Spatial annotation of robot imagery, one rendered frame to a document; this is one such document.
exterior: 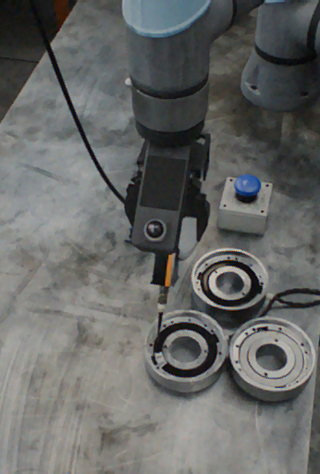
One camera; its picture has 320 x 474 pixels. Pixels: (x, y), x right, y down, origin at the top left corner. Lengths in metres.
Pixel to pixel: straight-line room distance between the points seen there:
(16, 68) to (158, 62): 2.27
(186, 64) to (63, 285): 0.45
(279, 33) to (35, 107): 0.46
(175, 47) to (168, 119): 0.08
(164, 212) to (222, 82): 0.67
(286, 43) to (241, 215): 0.34
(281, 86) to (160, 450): 0.68
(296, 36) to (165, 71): 0.57
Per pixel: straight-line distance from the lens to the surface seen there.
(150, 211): 0.62
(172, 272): 0.75
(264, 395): 0.79
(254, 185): 0.94
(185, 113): 0.60
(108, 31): 1.42
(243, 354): 0.82
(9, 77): 2.78
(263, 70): 1.18
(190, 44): 0.56
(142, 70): 0.58
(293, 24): 1.12
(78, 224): 0.99
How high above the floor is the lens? 1.53
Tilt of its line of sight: 50 degrees down
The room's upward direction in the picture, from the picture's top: 2 degrees counter-clockwise
